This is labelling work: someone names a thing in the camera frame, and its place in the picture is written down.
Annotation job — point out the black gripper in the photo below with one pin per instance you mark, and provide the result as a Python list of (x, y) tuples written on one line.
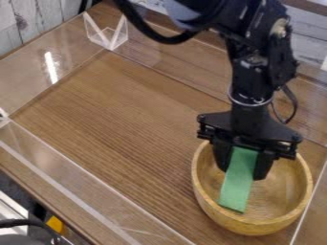
[(248, 127)]

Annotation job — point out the green rectangular block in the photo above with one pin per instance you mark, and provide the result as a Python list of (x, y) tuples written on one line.
[(238, 179)]

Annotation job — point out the brown wooden bowl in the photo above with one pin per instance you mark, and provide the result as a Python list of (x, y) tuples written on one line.
[(278, 198)]

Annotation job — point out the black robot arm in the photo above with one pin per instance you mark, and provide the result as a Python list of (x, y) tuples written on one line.
[(255, 29)]

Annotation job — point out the yellow button device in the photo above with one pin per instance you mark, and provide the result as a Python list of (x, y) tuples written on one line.
[(56, 225)]

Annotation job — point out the clear acrylic front wall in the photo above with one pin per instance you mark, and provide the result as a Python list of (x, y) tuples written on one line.
[(107, 217)]

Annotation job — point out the clear acrylic corner bracket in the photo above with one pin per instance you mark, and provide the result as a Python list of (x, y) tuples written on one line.
[(108, 38)]

